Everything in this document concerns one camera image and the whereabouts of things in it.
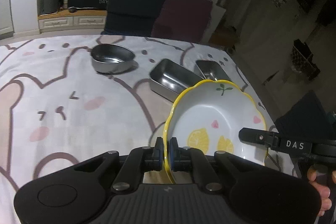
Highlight yellow-rimmed lemon bowl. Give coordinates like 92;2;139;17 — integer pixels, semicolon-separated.
163;80;268;182

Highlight rectangular steel container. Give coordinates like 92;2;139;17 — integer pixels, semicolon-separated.
194;60;231;81
149;59;203;102

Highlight round stainless steel bowl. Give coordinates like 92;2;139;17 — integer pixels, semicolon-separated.
91;44;135;74

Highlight person right hand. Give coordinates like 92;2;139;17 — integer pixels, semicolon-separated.
307;165;333;217

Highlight cartoon bear tablecloth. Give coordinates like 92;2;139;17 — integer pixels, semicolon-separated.
0;34;302;224

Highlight maroon chair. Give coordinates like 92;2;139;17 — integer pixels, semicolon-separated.
151;0;213;43

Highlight dark blue chair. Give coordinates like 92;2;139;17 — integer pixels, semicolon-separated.
102;0;165;37

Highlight wooden low drawer unit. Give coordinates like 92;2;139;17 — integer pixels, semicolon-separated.
38;10;107;33

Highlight small black bowl on unit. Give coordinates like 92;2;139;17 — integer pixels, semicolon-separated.
68;7;77;13

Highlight grey trash bin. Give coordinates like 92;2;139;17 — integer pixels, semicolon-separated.
42;0;60;14

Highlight white kitchen cabinets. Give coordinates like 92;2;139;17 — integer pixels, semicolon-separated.
0;0;14;39

